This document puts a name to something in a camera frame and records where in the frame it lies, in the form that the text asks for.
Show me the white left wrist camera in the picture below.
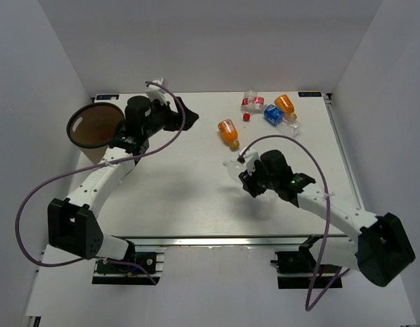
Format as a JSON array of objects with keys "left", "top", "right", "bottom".
[{"left": 145, "top": 78, "right": 168, "bottom": 105}]

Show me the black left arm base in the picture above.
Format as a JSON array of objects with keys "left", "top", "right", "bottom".
[{"left": 92, "top": 243, "right": 165, "bottom": 286}]

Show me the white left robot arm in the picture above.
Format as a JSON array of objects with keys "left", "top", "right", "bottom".
[{"left": 47, "top": 95, "right": 199, "bottom": 272}]

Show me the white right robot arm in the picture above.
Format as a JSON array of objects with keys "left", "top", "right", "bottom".
[{"left": 238, "top": 149, "right": 415, "bottom": 287}]

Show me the blue sticker left corner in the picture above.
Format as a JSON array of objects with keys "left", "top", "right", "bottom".
[{"left": 95, "top": 94, "right": 119, "bottom": 101}]

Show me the crushed red label bottle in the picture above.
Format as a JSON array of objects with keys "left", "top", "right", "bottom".
[{"left": 240, "top": 89, "right": 265, "bottom": 114}]

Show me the clear bottle blue label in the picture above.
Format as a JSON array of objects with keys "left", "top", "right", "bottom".
[{"left": 222, "top": 158, "right": 282, "bottom": 202}]

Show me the orange juice bottle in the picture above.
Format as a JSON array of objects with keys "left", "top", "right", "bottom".
[
  {"left": 218, "top": 119, "right": 240, "bottom": 150},
  {"left": 274, "top": 94, "right": 297, "bottom": 120}
]

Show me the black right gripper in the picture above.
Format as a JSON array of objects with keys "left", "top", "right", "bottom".
[{"left": 238, "top": 159, "right": 278, "bottom": 198}]

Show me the blue sticker right corner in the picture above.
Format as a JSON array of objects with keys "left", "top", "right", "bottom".
[{"left": 297, "top": 91, "right": 322, "bottom": 97}]

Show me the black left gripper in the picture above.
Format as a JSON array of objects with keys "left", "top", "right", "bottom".
[{"left": 143, "top": 97, "right": 199, "bottom": 138}]

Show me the aluminium table front rail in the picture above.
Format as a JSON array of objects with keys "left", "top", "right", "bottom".
[{"left": 110, "top": 234, "right": 346, "bottom": 248}]

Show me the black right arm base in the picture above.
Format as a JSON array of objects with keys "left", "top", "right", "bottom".
[{"left": 270, "top": 235, "right": 342, "bottom": 290}]

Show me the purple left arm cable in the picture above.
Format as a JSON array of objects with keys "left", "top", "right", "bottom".
[{"left": 14, "top": 80, "right": 187, "bottom": 285}]

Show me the blue sticker corner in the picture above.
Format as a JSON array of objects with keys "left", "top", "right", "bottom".
[
  {"left": 95, "top": 94, "right": 119, "bottom": 101},
  {"left": 297, "top": 91, "right": 322, "bottom": 97}
]

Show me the brown cardboard cylinder bin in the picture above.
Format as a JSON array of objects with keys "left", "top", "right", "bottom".
[{"left": 66, "top": 102, "right": 125, "bottom": 164}]

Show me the blue label bottle far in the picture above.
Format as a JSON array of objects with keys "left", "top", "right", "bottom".
[{"left": 263, "top": 105, "right": 301, "bottom": 138}]

